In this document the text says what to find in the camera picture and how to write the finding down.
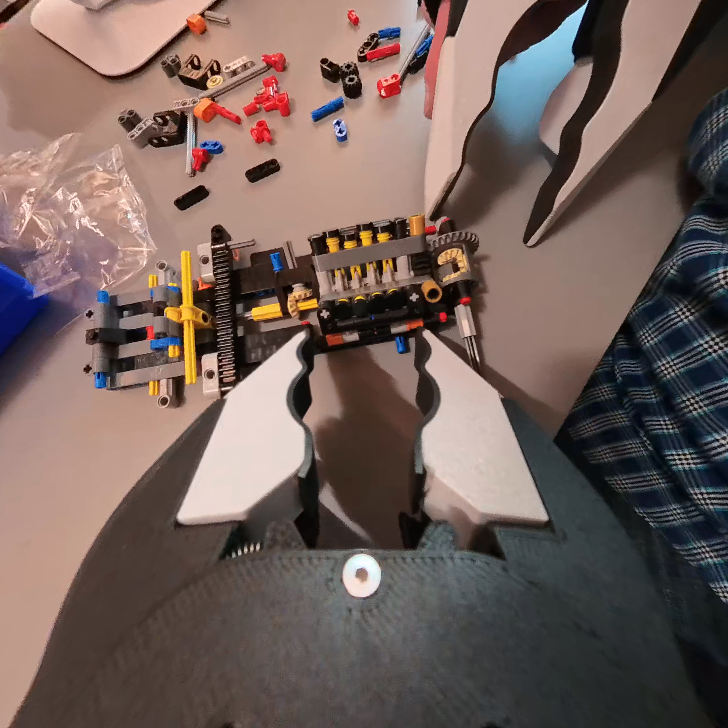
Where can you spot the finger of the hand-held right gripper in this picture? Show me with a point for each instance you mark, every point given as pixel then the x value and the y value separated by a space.
pixel 586 148
pixel 460 85

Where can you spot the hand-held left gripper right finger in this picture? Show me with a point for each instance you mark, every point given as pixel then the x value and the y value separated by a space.
pixel 478 449

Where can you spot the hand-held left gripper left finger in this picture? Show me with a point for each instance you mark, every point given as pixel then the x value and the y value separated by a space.
pixel 250 449

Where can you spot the lego car chassis assembly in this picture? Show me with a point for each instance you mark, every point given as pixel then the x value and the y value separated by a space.
pixel 369 261

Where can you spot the pile of loose lego pieces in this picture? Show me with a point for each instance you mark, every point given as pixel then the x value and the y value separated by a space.
pixel 268 101

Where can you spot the person's plaid clothing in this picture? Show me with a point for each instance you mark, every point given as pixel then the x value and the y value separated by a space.
pixel 671 369

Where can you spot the blue plastic bin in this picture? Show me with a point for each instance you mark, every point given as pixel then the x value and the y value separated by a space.
pixel 14 313

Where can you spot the clear plastic bag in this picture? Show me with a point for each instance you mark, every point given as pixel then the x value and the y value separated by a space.
pixel 68 216

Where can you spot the grey monitor stand base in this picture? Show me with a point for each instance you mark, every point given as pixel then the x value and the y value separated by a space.
pixel 114 42

